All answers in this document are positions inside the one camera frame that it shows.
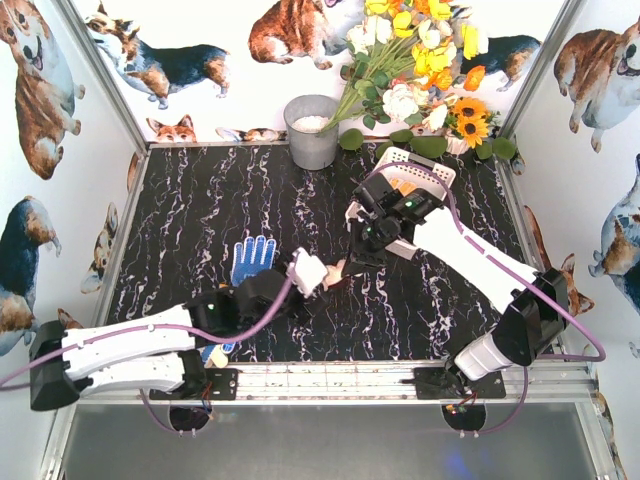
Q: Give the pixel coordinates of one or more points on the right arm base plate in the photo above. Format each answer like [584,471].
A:
[439,383]

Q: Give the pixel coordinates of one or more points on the blue dotted glove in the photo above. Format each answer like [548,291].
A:
[252,256]
[206,353]

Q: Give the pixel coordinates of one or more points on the sunflower pot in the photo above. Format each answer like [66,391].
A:
[468,124]

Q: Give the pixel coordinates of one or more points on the cream knit glove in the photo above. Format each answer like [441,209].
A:
[334,274]

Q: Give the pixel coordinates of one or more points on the artificial flower bouquet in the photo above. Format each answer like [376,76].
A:
[405,58]

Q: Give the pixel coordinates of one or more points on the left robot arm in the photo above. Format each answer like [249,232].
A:
[161,351]

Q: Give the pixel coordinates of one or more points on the grey metal bucket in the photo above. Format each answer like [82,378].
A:
[312,139]

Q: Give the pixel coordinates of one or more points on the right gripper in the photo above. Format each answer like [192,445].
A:
[357,258]

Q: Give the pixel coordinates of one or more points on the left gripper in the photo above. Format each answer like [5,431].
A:
[310,300]

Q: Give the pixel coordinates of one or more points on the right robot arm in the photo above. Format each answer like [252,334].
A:
[532,304]

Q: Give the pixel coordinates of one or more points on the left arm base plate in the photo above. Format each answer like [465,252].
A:
[212,384]

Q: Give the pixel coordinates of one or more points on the yellow coated work glove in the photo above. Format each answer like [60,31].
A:
[405,187]

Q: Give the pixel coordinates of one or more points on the white plastic storage basket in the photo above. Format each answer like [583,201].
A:
[395,169]

